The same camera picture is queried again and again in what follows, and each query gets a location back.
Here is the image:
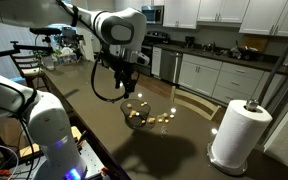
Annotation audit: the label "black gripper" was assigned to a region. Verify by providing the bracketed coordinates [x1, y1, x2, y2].
[110, 56, 139, 100]

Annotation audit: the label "narrow white cabinet panel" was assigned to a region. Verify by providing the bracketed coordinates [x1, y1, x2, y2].
[151, 46, 163, 79]

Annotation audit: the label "stainless steel dishwasher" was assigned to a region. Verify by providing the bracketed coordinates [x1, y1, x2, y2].
[159, 49, 184, 85]

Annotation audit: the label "black kitchen stove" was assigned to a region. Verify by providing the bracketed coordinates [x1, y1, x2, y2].
[139, 30, 171, 77]

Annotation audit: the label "tissue box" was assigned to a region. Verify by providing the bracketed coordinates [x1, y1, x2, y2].
[56, 46, 79, 66]

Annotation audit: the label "steel microwave oven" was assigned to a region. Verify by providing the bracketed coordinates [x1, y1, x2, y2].
[141, 4, 165, 26]

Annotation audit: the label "black coffee maker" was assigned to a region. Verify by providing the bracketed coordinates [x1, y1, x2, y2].
[184, 35, 196, 49]

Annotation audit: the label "clear plastic jar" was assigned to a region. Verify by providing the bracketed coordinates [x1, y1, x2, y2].
[41, 54, 56, 71]

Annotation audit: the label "white lower kitchen cabinets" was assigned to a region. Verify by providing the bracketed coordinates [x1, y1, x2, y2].
[177, 53, 286, 105]

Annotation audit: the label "white kitchen cabinets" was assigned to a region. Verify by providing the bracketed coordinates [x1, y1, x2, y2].
[177, 53, 286, 105]
[114, 0, 288, 39]

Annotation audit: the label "white wooden chair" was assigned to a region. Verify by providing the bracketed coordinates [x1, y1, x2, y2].
[169, 85, 223, 122]

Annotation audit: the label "brown wooden chair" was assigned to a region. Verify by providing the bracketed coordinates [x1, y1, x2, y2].
[10, 53, 51, 90]

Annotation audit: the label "white paper towel roll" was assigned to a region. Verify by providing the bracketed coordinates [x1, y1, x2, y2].
[210, 99, 274, 169]

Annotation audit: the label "pile of dishes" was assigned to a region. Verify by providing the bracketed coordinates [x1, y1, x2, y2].
[229, 40, 262, 62]

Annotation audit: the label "metal paper towel holder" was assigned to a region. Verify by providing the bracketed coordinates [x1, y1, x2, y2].
[206, 99, 260, 177]

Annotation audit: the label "brown cutting board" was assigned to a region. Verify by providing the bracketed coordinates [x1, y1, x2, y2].
[242, 34, 270, 53]

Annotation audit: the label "white upper kitchen cabinets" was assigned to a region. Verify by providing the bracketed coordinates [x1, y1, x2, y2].
[114, 0, 288, 39]

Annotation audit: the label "dark diagonal metal pole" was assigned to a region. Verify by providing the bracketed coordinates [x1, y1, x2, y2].
[257, 19, 288, 105]

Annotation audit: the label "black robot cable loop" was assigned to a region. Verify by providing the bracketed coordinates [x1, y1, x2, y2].
[90, 49, 132, 103]

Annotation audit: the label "black camera on tripod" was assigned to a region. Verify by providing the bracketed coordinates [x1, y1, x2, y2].
[29, 26, 64, 58]

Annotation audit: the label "thin white cable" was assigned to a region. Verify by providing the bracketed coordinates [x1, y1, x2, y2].
[0, 143, 20, 180]

